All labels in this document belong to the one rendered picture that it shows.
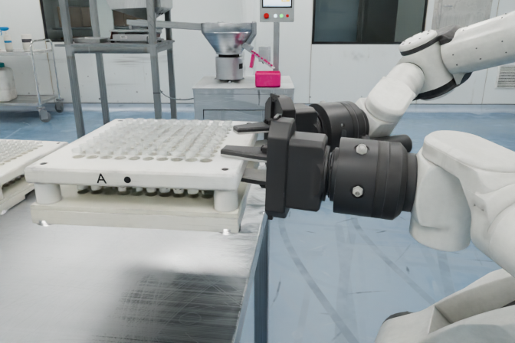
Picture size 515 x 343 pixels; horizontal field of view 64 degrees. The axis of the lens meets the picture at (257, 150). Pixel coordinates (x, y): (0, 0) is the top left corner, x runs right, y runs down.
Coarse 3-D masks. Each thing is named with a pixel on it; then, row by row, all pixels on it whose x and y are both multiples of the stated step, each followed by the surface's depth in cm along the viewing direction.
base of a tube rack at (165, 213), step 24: (72, 192) 52; (144, 192) 51; (240, 192) 51; (48, 216) 48; (72, 216) 48; (96, 216) 48; (120, 216) 47; (144, 216) 47; (168, 216) 47; (192, 216) 46; (216, 216) 46; (240, 216) 47
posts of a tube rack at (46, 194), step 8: (40, 184) 47; (48, 184) 48; (40, 192) 48; (48, 192) 48; (56, 192) 49; (216, 192) 46; (224, 192) 45; (232, 192) 46; (40, 200) 48; (48, 200) 48; (56, 200) 49; (216, 200) 46; (224, 200) 46; (232, 200) 46; (216, 208) 46; (224, 208) 46; (232, 208) 46
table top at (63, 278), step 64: (256, 192) 87; (0, 256) 64; (64, 256) 64; (128, 256) 64; (192, 256) 64; (256, 256) 66; (0, 320) 50; (64, 320) 50; (128, 320) 50; (192, 320) 50
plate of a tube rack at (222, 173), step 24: (120, 120) 68; (144, 120) 68; (72, 144) 55; (240, 144) 55; (48, 168) 47; (72, 168) 46; (96, 168) 46; (120, 168) 46; (144, 168) 46; (168, 168) 46; (192, 168) 46; (216, 168) 46; (240, 168) 47
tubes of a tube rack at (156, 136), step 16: (128, 128) 60; (144, 128) 61; (160, 128) 60; (176, 128) 60; (192, 128) 61; (208, 128) 60; (96, 144) 52; (112, 144) 52; (128, 144) 52; (144, 144) 52; (160, 144) 52; (176, 144) 54; (192, 144) 54
